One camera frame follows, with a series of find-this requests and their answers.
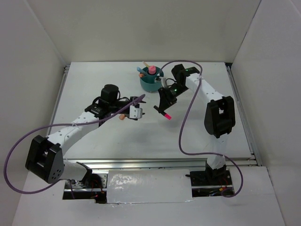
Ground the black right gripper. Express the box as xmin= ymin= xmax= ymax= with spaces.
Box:
xmin=158 ymin=83 xmax=189 ymax=113

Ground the black pink highlighter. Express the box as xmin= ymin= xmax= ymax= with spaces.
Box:
xmin=161 ymin=112 xmax=172 ymax=120

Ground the pink capped marker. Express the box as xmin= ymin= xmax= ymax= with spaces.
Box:
xmin=148 ymin=65 xmax=157 ymax=75

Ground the blue capped clear highlighter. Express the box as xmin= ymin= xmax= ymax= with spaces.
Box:
xmin=136 ymin=67 xmax=148 ymax=76

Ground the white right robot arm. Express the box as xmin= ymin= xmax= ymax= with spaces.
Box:
xmin=154 ymin=64 xmax=236 ymax=185

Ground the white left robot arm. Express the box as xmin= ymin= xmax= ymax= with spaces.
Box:
xmin=25 ymin=84 xmax=144 ymax=188

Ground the teal round organizer container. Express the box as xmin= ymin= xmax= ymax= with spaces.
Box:
xmin=140 ymin=66 xmax=164 ymax=92

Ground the white foil cover plate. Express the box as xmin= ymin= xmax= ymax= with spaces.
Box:
xmin=107 ymin=169 xmax=192 ymax=204

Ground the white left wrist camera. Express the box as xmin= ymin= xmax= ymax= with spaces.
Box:
xmin=128 ymin=105 xmax=143 ymax=120

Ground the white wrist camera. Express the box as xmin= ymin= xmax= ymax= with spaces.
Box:
xmin=128 ymin=105 xmax=143 ymax=120
xmin=154 ymin=75 xmax=166 ymax=85

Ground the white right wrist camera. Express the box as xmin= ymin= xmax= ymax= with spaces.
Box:
xmin=154 ymin=75 xmax=166 ymax=85

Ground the aluminium rail frame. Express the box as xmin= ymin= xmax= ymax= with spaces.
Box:
xmin=53 ymin=62 xmax=258 ymax=169

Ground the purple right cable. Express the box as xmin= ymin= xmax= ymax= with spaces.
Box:
xmin=159 ymin=60 xmax=244 ymax=198

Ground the purple cable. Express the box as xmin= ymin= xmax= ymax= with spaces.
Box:
xmin=4 ymin=94 xmax=146 ymax=201
xmin=159 ymin=60 xmax=244 ymax=198

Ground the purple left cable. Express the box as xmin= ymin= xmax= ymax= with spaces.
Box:
xmin=4 ymin=94 xmax=146 ymax=201

